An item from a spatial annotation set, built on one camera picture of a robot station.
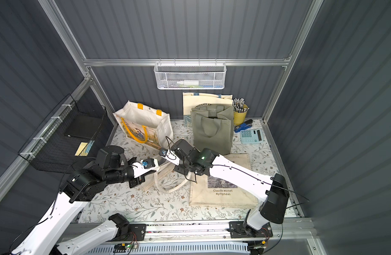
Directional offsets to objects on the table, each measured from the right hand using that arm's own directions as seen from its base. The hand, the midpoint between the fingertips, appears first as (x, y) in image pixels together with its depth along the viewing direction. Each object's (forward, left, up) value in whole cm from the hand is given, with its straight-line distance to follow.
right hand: (177, 160), depth 73 cm
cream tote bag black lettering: (+48, -4, -2) cm, 48 cm away
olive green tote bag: (+22, -18, -2) cm, 29 cm away
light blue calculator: (+32, -45, -21) cm, 59 cm away
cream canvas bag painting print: (-6, -14, -21) cm, 26 cm away
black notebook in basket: (+20, +53, +1) cm, 57 cm away
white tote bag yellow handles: (+22, +20, +1) cm, 29 cm away
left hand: (-7, +9, +6) cm, 13 cm away
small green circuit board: (-32, +25, -23) cm, 47 cm away
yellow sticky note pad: (-2, +37, +11) cm, 39 cm away
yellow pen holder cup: (+41, -38, -13) cm, 57 cm away
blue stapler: (+43, -46, -21) cm, 66 cm away
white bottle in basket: (+46, -4, +12) cm, 48 cm away
